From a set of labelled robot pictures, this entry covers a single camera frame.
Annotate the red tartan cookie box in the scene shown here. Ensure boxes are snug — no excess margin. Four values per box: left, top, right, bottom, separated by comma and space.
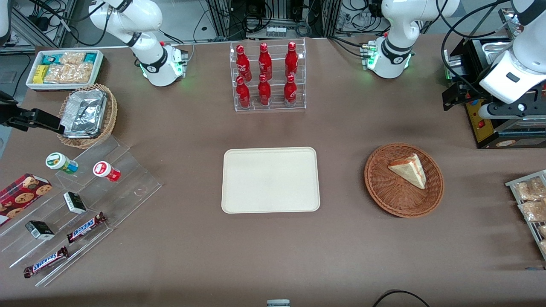
0, 173, 53, 226

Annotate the black floor cable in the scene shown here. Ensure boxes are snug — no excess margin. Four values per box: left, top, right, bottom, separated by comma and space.
372, 290, 432, 307

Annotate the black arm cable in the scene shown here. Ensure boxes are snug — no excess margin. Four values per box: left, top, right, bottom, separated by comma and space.
441, 0, 512, 88

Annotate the brown wicker basket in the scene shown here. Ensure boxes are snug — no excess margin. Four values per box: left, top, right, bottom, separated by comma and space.
364, 143, 445, 218

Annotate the clear cracker bag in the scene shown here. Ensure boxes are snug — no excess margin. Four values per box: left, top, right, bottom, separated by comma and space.
44, 63, 94, 84
60, 52, 87, 66

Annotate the white snack bin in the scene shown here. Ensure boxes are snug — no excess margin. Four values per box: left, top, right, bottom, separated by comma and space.
26, 49, 105, 91

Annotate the clear cracker packet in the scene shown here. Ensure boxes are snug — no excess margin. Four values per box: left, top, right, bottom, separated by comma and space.
518, 200, 546, 223
513, 177, 546, 202

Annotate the red lid cup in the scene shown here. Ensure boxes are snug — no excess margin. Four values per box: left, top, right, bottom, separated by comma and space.
93, 161, 121, 182

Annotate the clear acrylic stepped display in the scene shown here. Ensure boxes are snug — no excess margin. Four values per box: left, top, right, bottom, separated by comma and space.
0, 136, 163, 287

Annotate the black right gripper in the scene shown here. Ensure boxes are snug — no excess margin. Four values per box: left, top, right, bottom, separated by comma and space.
0, 91, 61, 132

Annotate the light wicker basket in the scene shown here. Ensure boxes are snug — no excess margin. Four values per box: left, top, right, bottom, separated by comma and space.
57, 84, 118, 149

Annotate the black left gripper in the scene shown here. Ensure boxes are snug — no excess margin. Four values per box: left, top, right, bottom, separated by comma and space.
442, 80, 492, 112

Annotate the triangular sandwich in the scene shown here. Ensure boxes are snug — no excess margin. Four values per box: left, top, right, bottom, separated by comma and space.
387, 153, 427, 190

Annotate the red cola bottle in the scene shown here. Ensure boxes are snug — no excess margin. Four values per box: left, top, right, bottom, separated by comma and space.
285, 41, 299, 78
258, 43, 273, 80
236, 76, 251, 108
258, 74, 272, 107
236, 44, 253, 82
284, 75, 298, 106

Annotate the aluminium foil tray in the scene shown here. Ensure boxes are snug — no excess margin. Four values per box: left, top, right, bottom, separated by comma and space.
60, 89, 108, 139

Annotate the small black box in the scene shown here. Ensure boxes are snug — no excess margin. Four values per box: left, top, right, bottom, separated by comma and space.
63, 191, 87, 214
25, 220, 55, 240

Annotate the aluminium frame rack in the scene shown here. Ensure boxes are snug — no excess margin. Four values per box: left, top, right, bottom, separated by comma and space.
8, 0, 78, 48

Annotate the clear acrylic bottle rack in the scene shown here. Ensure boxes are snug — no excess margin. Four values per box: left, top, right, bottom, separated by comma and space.
229, 38, 307, 112

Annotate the Snickers bar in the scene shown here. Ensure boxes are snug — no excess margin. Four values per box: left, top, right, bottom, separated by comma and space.
23, 246, 70, 278
66, 212, 107, 244

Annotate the green lid cup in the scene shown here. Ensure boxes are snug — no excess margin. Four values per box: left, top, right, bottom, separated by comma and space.
46, 152, 79, 175

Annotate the grey tray with crackers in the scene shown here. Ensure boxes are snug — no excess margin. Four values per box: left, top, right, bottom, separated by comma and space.
505, 169, 546, 261

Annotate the beige rectangular tray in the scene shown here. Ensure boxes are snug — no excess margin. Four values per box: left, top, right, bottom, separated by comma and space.
221, 147, 321, 214

